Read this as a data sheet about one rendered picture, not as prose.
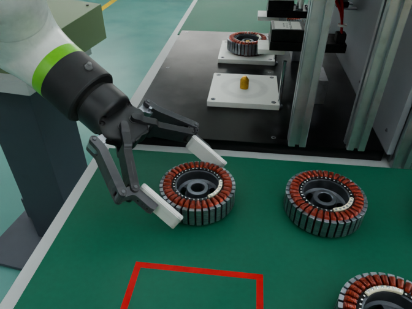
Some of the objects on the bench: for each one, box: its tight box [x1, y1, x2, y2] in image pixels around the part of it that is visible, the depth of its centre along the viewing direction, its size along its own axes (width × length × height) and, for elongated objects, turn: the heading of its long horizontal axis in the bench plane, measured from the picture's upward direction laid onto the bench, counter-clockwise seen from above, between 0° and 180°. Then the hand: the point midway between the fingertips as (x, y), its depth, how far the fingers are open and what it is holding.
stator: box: [159, 161, 235, 226], centre depth 53 cm, size 11×11×4 cm
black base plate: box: [137, 31, 384, 161], centre depth 89 cm, size 47×64×2 cm
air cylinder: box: [315, 67, 329, 104], centre depth 76 cm, size 5×8×6 cm
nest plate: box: [218, 40, 275, 66], centre depth 98 cm, size 15×15×1 cm
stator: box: [227, 31, 269, 56], centre depth 97 cm, size 11×11×4 cm
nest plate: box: [207, 73, 280, 110], centre depth 79 cm, size 15×15×1 cm
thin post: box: [278, 60, 287, 109], centre depth 71 cm, size 2×2×10 cm
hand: (196, 188), depth 52 cm, fingers open, 13 cm apart
